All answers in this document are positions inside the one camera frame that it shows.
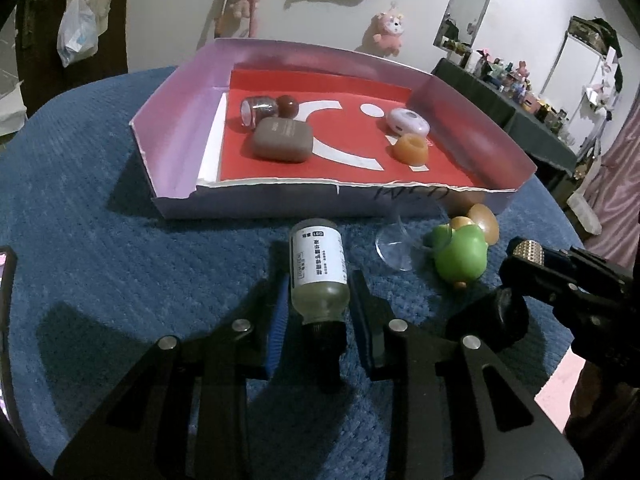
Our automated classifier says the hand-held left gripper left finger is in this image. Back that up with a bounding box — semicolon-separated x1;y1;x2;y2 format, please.
52;240;297;480

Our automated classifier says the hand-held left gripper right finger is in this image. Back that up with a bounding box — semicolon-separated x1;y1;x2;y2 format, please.
347;269;584;480

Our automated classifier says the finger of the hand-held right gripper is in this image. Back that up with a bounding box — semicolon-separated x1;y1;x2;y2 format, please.
499;256;592;312
541;246;637;287

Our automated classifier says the silver knurled cap item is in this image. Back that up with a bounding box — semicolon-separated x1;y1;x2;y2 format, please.
514;240;544;264

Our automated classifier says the black cylinder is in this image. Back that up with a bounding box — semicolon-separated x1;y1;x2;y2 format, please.
446;287;530;357

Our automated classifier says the clear dropper bottle white label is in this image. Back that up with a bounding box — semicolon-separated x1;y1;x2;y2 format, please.
288;218;351;394

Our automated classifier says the clear glass cup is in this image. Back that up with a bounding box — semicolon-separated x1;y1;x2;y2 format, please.
374;205;451;272

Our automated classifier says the orange ring toy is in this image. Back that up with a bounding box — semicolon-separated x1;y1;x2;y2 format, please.
469;204;500;247
390;133;430;165

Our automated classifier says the green apple toy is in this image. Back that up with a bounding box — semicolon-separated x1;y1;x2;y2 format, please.
432;216;490;289

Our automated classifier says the taupe earbuds case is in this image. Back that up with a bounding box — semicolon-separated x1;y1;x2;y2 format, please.
249;117;315;164

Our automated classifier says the lilac oval device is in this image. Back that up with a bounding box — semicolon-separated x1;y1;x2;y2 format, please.
385;107;431;139

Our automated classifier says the purple cardboard box red lining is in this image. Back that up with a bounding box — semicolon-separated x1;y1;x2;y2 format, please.
131;37;539;220

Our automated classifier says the small glass jar dark glitter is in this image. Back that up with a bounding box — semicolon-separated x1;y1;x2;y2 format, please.
240;95;279;131

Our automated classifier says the red-brown ball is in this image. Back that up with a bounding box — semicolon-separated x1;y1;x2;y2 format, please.
276;95;301;120

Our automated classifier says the person's right forearm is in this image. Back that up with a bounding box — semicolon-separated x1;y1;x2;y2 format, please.
564;359;618;437

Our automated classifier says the clear plastic bottle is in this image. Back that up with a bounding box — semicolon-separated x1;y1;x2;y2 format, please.
567;192;604;236

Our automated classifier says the pink striped cloth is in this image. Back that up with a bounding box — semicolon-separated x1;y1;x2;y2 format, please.
581;100;640;252

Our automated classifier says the dark side table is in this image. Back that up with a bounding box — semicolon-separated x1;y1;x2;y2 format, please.
430;57;579;179

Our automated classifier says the white cabinet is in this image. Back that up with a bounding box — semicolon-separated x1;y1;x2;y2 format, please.
542;16;622;127

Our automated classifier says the black smartphone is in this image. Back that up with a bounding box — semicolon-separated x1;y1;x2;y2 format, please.
0;246;27;442

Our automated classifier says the pink animal plush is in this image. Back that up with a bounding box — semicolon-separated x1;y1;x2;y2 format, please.
372;5;407;56

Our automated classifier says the dark wooden door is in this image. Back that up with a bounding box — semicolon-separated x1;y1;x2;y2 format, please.
15;0;132;117

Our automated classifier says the hanging clear plastic bag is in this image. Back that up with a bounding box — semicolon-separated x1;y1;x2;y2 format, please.
56;0;100;69

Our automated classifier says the wall mirror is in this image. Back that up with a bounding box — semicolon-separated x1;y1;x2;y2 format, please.
433;0;501;54

